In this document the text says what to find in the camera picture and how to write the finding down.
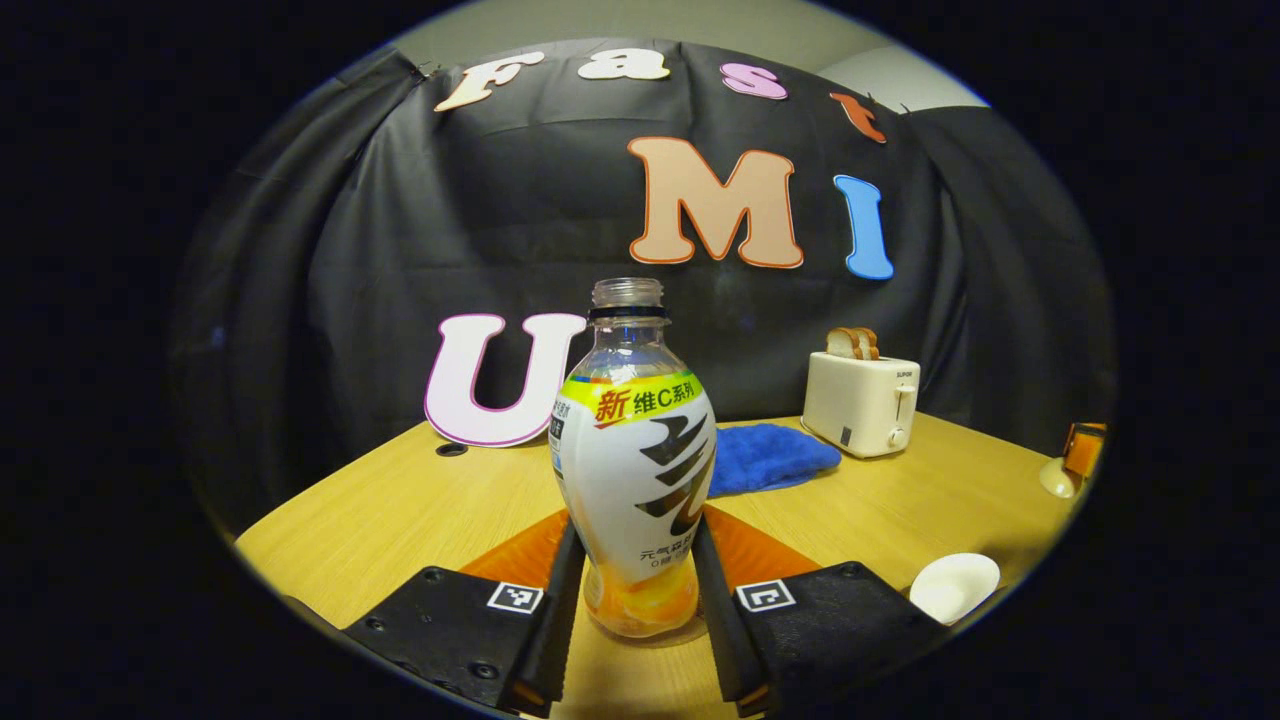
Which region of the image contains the cream ceramic teacup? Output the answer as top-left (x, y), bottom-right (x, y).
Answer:
top-left (909, 553), bottom-right (1001, 627)

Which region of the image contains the clear labelled water bottle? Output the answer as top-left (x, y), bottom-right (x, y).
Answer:
top-left (548, 277), bottom-right (719, 641)

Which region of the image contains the black backdrop cloth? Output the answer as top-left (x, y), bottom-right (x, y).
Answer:
top-left (170, 38), bottom-right (1116, 531)

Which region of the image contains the cream teacup lid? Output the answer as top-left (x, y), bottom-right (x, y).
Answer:
top-left (1038, 455), bottom-right (1083, 499)

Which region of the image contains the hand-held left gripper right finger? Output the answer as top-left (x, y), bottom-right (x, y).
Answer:
top-left (692, 505), bottom-right (951, 719)

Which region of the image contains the cream toaster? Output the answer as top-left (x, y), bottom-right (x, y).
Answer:
top-left (801, 350), bottom-right (921, 459)

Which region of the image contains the blue folded towel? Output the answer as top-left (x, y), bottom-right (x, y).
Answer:
top-left (708, 423), bottom-right (843, 498)

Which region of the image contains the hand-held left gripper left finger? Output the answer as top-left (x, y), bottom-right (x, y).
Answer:
top-left (340, 508), bottom-right (587, 719)

